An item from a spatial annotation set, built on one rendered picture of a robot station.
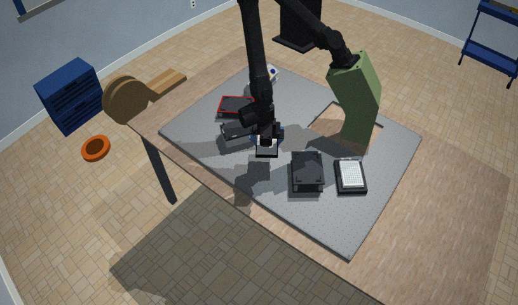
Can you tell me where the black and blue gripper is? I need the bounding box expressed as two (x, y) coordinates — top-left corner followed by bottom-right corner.
(249, 121), (284, 146)

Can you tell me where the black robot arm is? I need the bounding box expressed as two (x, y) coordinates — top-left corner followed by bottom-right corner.
(237, 0), (360, 147)

